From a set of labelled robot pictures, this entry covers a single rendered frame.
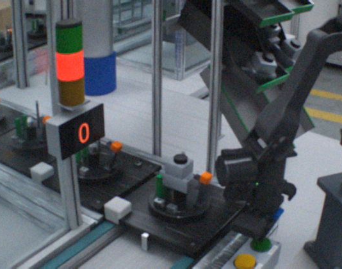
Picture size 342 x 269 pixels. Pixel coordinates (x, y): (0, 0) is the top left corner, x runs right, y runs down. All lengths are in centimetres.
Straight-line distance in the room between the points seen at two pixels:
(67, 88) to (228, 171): 32
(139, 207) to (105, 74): 91
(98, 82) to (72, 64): 108
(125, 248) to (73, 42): 47
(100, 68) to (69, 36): 108
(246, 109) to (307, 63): 47
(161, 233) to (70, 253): 20
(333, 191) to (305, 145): 62
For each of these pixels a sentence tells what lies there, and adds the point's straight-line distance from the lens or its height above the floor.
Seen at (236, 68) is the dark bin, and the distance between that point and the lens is 122.
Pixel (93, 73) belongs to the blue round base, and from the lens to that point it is 198.
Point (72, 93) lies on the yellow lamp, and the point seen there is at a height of 129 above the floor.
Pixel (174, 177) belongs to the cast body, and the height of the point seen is 105.
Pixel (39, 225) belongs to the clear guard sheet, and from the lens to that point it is 106.
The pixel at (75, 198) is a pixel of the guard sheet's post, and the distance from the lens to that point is 110.
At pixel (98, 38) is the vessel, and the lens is 195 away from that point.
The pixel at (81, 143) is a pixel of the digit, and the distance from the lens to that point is 99.
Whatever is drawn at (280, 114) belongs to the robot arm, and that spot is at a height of 127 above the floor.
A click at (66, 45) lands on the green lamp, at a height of 138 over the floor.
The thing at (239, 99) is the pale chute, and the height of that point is 112.
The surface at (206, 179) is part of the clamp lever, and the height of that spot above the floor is 107.
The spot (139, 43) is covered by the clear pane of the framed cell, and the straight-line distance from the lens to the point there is 224.
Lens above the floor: 164
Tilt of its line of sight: 27 degrees down
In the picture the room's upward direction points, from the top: 1 degrees clockwise
